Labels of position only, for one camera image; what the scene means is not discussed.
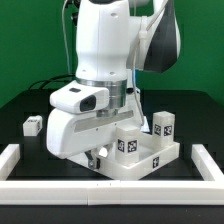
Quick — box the white U-shaped obstacle fence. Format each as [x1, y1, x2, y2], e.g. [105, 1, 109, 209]
[0, 144, 224, 205]

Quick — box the white hanging cable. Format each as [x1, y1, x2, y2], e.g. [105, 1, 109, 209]
[61, 0, 74, 76]

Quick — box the black cable bundle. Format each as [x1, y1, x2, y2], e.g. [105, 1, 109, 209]
[27, 74, 77, 91]

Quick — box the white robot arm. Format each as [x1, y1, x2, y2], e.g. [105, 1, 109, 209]
[47, 0, 180, 159]

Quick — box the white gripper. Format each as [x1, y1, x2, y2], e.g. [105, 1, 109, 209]
[46, 84, 135, 169]

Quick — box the white square table top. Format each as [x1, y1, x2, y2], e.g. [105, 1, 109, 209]
[69, 132, 180, 180]

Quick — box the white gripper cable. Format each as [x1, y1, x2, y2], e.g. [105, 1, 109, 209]
[131, 0, 169, 128]

